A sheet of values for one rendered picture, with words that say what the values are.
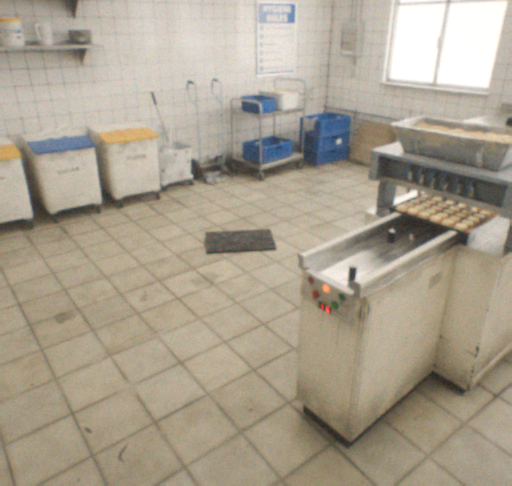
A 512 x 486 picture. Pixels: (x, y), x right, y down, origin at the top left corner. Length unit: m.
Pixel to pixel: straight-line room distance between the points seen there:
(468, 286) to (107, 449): 1.82
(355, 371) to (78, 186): 3.43
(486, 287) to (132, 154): 3.56
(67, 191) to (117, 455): 2.91
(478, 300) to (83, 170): 3.60
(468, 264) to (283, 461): 1.22
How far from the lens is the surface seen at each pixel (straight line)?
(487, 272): 2.29
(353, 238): 2.10
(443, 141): 2.27
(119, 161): 4.78
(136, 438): 2.41
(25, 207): 4.66
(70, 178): 4.66
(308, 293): 1.92
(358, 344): 1.89
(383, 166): 2.47
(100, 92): 5.31
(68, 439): 2.50
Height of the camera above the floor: 1.77
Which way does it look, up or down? 25 degrees down
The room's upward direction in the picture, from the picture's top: straight up
